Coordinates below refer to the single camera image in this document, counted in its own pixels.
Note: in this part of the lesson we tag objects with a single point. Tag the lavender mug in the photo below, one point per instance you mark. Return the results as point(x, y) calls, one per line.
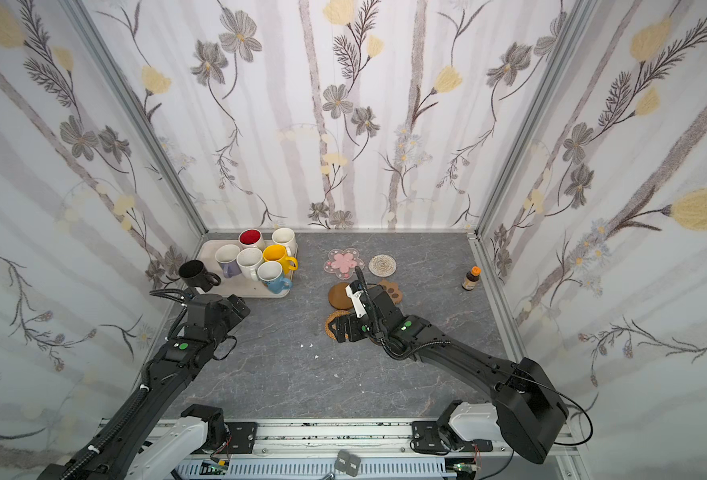
point(227, 258)

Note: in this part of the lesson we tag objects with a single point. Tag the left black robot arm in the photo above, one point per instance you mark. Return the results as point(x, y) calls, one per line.
point(119, 450)

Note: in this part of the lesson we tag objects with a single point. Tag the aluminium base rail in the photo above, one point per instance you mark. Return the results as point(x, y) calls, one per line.
point(386, 448)

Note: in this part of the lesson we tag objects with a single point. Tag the white braided round coaster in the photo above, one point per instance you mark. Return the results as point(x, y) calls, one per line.
point(383, 265)

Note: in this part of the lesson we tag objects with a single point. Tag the pink cherry blossom coaster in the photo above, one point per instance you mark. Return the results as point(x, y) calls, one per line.
point(343, 262)

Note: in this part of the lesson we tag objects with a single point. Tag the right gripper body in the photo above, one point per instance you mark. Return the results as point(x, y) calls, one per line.
point(356, 324)

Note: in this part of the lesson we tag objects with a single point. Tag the woven rattan round coaster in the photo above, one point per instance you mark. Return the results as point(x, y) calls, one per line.
point(332, 328)

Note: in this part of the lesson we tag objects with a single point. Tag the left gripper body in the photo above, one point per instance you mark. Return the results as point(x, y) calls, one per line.
point(204, 294)

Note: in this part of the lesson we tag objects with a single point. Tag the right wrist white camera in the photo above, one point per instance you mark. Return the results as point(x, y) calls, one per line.
point(354, 295)

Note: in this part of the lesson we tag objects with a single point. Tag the red interior white mug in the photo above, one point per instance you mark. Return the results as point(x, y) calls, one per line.
point(252, 238)

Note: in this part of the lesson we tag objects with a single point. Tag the brown round wooden coaster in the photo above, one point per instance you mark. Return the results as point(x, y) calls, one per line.
point(338, 297)

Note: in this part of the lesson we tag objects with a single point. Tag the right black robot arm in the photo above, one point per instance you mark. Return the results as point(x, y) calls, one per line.
point(523, 409)

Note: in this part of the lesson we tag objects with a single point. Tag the blue mug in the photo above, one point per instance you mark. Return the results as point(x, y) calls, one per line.
point(271, 274)

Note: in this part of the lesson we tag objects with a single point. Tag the yellow mug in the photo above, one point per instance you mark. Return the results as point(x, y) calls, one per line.
point(279, 253)

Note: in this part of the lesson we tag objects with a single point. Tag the small brown bottle orange cap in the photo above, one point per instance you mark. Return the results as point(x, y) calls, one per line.
point(472, 278)

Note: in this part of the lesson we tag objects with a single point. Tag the brown paw print coaster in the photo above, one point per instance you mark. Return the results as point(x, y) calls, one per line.
point(393, 290)

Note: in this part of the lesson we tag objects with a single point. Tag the black mug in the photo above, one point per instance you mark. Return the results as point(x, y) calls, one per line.
point(195, 275)

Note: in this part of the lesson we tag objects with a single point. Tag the beige plastic tray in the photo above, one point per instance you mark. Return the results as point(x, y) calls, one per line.
point(239, 285)

